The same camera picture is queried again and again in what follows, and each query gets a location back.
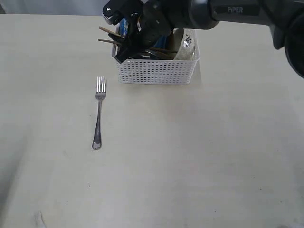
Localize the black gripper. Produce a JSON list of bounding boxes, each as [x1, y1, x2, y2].
[[113, 4, 175, 64]]

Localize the brown wooden chopstick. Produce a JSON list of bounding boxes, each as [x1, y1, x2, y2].
[[98, 39, 178, 54], [98, 26, 124, 38]]

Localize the silver metal fork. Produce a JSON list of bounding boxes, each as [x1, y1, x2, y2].
[[92, 76, 106, 150]]

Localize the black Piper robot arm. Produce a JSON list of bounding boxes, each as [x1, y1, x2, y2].
[[115, 0, 304, 77]]

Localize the blue Lays chips bag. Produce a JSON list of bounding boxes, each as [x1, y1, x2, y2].
[[118, 18, 129, 37]]

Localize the brown wooden plate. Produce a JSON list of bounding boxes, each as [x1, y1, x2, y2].
[[166, 32, 175, 51]]

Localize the grey speckled ceramic bowl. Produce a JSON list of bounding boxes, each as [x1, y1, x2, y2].
[[173, 28, 196, 61]]

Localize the white perforated plastic basket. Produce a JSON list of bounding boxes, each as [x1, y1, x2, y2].
[[116, 30, 200, 85]]

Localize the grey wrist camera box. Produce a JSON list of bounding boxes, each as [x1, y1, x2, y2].
[[102, 0, 143, 25]]

